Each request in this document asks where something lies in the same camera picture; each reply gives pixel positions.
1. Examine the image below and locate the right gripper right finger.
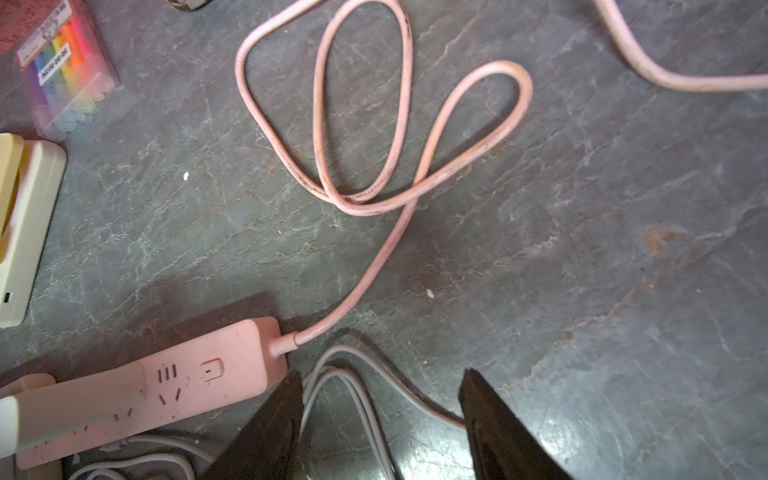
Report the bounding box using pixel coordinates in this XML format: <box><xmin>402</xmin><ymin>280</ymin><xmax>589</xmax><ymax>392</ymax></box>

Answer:
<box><xmin>458</xmin><ymin>369</ymin><xmax>570</xmax><ymax>479</ymax></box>

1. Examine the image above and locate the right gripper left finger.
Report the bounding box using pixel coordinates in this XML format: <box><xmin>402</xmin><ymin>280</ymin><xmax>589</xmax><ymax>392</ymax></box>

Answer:
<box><xmin>201</xmin><ymin>371</ymin><xmax>304</xmax><ymax>479</ymax></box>

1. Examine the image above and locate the grey usb cable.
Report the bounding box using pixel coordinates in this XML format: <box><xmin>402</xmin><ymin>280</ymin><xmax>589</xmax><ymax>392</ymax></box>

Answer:
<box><xmin>65</xmin><ymin>344</ymin><xmax>469</xmax><ymax>480</ymax></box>

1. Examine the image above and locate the pink power strip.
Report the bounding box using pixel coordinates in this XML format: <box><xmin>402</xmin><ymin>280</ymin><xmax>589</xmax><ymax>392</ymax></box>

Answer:
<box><xmin>11</xmin><ymin>317</ymin><xmax>287</xmax><ymax>470</ymax></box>

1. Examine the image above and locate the white charger adapter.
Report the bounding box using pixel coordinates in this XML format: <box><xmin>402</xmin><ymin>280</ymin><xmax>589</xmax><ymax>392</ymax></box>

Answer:
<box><xmin>1</xmin><ymin>362</ymin><xmax>146</xmax><ymax>458</ymax></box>

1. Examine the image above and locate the beige kitchen scale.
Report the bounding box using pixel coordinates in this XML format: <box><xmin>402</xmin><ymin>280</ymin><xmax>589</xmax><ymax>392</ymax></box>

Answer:
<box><xmin>1</xmin><ymin>133</ymin><xmax>67</xmax><ymax>329</ymax></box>

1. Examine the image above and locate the colourful highlighter pack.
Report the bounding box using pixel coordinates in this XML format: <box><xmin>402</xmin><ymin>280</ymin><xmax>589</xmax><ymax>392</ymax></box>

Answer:
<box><xmin>16</xmin><ymin>1</ymin><xmax>119</xmax><ymax>141</ymax></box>

